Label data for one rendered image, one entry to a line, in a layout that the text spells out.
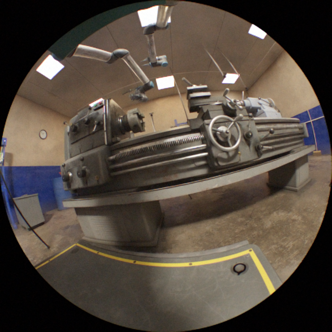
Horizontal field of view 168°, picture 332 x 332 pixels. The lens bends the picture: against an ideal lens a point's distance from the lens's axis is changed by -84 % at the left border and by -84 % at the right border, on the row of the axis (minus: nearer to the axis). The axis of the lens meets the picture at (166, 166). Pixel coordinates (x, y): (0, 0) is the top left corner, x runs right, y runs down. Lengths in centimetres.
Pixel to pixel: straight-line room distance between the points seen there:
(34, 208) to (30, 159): 187
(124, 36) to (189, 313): 325
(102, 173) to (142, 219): 42
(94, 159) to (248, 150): 102
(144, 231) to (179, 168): 54
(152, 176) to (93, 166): 43
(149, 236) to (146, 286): 65
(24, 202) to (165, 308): 235
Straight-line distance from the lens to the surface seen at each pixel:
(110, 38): 305
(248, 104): 145
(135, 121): 105
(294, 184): 164
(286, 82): 500
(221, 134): 64
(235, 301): 27
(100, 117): 105
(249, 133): 77
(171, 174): 80
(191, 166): 80
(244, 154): 77
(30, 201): 247
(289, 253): 81
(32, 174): 396
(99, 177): 80
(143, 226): 88
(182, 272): 31
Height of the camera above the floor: 57
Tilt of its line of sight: 1 degrees up
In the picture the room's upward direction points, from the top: 12 degrees counter-clockwise
